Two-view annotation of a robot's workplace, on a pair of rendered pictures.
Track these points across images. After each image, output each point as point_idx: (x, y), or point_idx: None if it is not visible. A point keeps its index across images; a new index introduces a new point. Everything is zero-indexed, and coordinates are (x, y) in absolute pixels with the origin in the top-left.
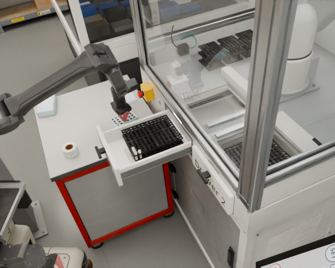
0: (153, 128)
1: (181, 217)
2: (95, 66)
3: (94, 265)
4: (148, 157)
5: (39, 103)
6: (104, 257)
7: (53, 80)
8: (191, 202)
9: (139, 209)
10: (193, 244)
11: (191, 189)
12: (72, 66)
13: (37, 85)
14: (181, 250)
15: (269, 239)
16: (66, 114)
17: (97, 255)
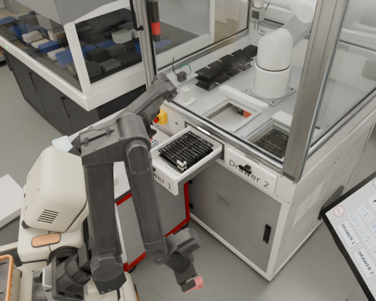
0: (185, 143)
1: (194, 224)
2: (169, 90)
3: None
4: (193, 166)
5: (56, 146)
6: (140, 278)
7: (135, 107)
8: (212, 204)
9: (165, 224)
10: (214, 243)
11: (213, 192)
12: (149, 94)
13: (122, 114)
14: (206, 251)
15: (298, 208)
16: None
17: (133, 278)
